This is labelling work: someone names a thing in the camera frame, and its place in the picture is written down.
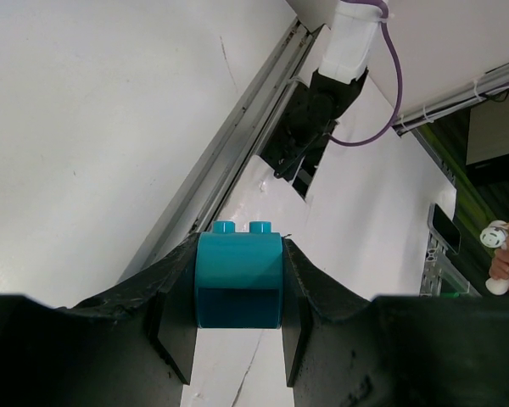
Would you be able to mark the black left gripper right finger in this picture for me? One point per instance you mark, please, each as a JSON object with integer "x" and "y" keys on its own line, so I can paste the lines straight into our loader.
{"x": 343, "y": 350}

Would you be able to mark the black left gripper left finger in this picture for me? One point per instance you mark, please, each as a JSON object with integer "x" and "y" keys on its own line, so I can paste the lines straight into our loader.
{"x": 131, "y": 345}

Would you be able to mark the person hand with controller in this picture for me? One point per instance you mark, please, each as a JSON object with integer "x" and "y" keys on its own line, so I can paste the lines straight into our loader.
{"x": 496, "y": 236}

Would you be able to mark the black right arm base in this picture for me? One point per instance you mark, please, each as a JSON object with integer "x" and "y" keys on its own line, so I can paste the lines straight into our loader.
{"x": 294, "y": 148}

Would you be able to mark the smartphone on frame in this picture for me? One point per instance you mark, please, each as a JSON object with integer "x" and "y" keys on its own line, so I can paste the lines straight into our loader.
{"x": 442, "y": 228}

